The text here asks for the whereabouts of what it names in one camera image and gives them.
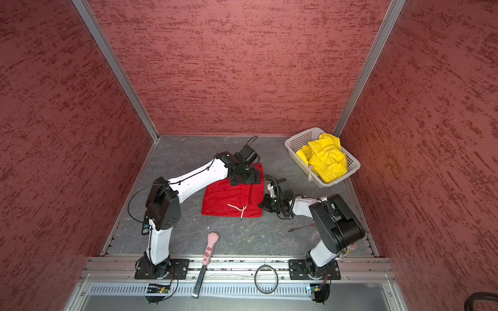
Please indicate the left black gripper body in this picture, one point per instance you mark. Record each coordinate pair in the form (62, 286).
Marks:
(247, 176)

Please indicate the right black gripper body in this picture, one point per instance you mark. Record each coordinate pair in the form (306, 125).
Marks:
(272, 204)

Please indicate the red shorts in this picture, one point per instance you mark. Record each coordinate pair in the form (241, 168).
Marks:
(221, 199)

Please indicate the yellow shorts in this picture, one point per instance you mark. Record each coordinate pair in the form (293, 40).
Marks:
(325, 157)

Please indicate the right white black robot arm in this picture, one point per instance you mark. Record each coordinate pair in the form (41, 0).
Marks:
(336, 223)

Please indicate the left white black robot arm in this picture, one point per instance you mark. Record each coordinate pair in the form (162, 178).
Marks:
(166, 196)

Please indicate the metal spoon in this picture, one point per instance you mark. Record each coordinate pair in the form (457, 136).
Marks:
(302, 227)

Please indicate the small glass jar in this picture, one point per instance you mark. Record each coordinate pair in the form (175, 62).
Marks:
(350, 249)

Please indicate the black calculator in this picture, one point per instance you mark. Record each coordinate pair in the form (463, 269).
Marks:
(145, 228)

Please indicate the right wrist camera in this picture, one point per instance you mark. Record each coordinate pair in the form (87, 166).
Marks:
(274, 186)

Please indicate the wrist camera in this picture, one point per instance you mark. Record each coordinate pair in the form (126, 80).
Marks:
(274, 186)
(247, 156)

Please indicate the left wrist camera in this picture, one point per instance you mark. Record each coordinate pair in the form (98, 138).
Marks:
(247, 156)

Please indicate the pink cat-paw handled knife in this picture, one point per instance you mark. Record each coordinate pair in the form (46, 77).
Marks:
(212, 239)

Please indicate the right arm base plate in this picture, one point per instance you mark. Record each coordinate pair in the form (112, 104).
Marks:
(299, 269)

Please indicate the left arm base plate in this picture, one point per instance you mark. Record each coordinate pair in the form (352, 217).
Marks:
(177, 268)

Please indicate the black cable corner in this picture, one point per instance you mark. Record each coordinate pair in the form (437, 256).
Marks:
(479, 296)

